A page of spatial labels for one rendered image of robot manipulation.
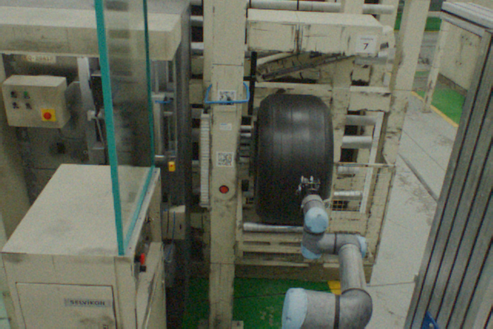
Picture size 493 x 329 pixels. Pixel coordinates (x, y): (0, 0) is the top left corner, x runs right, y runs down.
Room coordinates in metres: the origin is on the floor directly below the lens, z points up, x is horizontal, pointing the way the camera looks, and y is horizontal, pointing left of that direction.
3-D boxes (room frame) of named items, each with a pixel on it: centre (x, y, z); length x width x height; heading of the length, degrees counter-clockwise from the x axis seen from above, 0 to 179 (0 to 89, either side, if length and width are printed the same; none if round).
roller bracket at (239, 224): (1.97, 0.03, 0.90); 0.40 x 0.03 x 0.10; 2
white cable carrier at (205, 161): (1.91, 0.19, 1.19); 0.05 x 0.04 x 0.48; 2
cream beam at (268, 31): (2.27, -0.27, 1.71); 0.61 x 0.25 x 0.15; 92
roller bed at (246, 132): (2.34, 0.08, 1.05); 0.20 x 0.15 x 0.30; 92
